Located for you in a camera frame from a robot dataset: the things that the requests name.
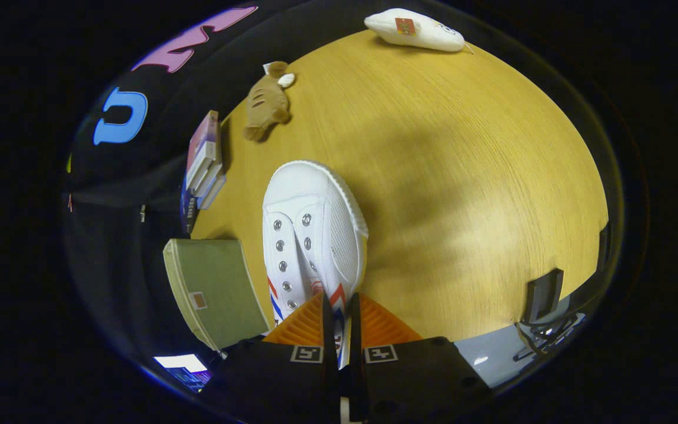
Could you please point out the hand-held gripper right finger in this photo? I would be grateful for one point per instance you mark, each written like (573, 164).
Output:
(355, 335)

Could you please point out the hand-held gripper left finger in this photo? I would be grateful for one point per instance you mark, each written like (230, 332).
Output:
(330, 335)

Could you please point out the green fabric storage box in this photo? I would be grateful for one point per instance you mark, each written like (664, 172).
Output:
(215, 288)

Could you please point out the white canvas shoe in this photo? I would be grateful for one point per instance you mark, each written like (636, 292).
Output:
(315, 194)

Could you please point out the lit computer screen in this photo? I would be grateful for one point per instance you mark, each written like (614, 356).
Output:
(183, 370)

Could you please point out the grey-blue book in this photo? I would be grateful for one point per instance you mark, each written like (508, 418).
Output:
(212, 191)

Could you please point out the blue cover book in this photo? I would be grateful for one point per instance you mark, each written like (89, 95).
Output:
(188, 212)

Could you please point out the white paperback book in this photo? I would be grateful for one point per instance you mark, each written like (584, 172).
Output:
(205, 168)

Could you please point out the silver cloth clip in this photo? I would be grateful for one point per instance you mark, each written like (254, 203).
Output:
(142, 213)

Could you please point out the pink cover book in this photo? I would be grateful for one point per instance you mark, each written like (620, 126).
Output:
(202, 138)

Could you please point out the brown plush toy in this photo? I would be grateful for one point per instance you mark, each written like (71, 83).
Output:
(265, 103)

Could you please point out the copper cloth clip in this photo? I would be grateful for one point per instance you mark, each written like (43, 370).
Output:
(70, 203)

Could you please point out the white plush toy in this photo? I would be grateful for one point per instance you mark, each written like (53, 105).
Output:
(421, 32)

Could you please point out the black bracket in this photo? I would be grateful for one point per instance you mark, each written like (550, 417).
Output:
(542, 294)

